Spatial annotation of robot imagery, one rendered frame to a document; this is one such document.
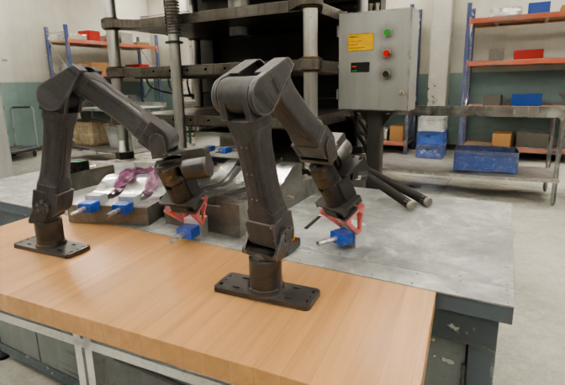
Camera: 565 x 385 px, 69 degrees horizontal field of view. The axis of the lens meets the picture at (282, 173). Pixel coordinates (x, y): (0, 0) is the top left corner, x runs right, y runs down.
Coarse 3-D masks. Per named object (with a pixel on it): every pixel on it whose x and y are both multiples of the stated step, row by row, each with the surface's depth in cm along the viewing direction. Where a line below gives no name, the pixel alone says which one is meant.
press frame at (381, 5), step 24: (216, 0) 275; (264, 0) 259; (336, 0) 237; (384, 0) 234; (216, 48) 287; (240, 48) 281; (264, 48) 273; (288, 48) 264; (336, 48) 250; (288, 144) 278
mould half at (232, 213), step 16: (224, 176) 135; (240, 176) 133; (288, 176) 129; (208, 192) 117; (288, 192) 130; (304, 192) 141; (208, 208) 110; (224, 208) 108; (240, 208) 106; (176, 224) 117; (208, 224) 112; (224, 224) 109; (240, 224) 107
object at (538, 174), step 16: (400, 112) 430; (416, 112) 423; (432, 112) 416; (448, 112) 409; (464, 112) 403; (480, 112) 397; (496, 112) 391; (512, 112) 385; (528, 112) 380; (544, 112) 374; (560, 112) 369; (560, 128) 376; (560, 144) 378; (384, 160) 499; (400, 160) 498; (560, 160) 382; (448, 176) 425; (464, 176) 419; (480, 176) 412; (496, 176) 408; (512, 176) 405; (528, 176) 403; (544, 176) 400
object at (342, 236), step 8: (344, 224) 101; (336, 232) 98; (344, 232) 98; (352, 232) 98; (320, 240) 95; (328, 240) 96; (336, 240) 98; (344, 240) 97; (352, 240) 98; (360, 240) 99
